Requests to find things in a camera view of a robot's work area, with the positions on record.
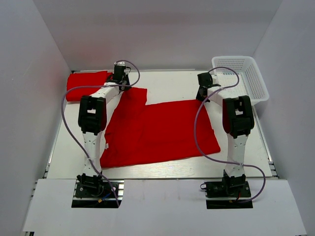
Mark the red t shirt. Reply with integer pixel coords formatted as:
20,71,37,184
66,71,113,102
100,88,221,168

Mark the white plastic basket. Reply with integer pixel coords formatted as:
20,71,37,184
212,56,269,105

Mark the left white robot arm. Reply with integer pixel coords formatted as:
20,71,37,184
78,61,131,177

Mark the folded red t shirt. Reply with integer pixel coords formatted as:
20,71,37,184
66,71,113,102

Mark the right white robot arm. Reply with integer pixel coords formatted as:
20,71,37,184
196,72,254,196

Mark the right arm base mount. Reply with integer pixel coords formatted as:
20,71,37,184
200,181,253,209

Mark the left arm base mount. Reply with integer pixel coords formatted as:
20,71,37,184
71,180,124,208

